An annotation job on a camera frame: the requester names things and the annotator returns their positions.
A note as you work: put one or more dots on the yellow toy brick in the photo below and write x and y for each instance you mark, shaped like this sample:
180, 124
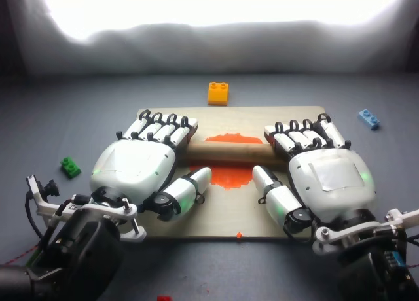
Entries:
218, 95

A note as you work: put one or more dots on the grey table cloth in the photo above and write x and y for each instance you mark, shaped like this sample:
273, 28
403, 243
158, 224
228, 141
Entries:
82, 111

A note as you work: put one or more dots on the red toy brick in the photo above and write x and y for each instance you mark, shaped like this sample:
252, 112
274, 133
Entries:
163, 298

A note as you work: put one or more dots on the small orange clay crumb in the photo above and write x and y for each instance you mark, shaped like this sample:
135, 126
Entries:
239, 235

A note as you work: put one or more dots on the light wooden board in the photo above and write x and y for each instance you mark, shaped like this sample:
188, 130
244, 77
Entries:
229, 117

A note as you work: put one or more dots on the wooden rolling pin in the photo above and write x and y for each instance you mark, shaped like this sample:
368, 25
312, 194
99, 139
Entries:
229, 152

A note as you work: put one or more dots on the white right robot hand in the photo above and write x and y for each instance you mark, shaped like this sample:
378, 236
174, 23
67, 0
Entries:
334, 183

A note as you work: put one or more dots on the flat blue toy brick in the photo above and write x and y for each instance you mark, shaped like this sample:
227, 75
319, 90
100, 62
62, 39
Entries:
369, 119

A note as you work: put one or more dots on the white backdrop cloth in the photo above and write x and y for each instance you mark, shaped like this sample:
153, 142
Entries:
209, 52

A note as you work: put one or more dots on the flattened orange clay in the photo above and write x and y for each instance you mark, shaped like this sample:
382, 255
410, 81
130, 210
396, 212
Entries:
229, 176

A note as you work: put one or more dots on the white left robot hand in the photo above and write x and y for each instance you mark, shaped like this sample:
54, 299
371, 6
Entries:
131, 167

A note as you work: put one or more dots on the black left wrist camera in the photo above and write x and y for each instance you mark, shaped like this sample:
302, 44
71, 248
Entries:
50, 189

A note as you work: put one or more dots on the green toy brick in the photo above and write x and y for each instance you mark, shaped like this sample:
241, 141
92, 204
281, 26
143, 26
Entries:
70, 167

